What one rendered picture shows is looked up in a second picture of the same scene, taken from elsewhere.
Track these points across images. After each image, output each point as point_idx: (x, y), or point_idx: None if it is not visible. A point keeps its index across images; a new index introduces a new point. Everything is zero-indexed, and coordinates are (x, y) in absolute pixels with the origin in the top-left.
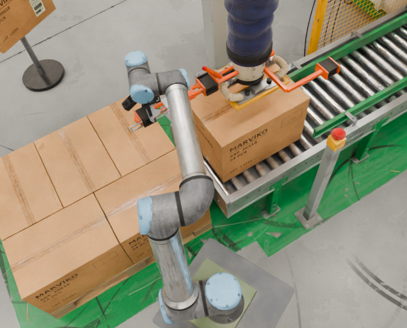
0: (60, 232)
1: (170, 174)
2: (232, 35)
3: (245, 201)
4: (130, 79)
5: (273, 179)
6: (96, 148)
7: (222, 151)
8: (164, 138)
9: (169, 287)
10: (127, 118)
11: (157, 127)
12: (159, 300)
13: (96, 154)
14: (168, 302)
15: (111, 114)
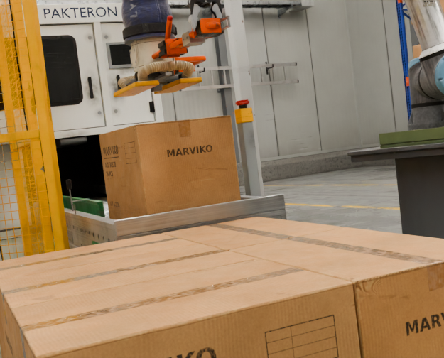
0: (322, 251)
1: (211, 229)
2: (151, 1)
3: None
4: None
5: None
6: (108, 263)
7: (231, 127)
8: (131, 239)
9: (442, 10)
10: (52, 258)
11: (102, 243)
12: None
13: (127, 260)
14: None
15: (25, 267)
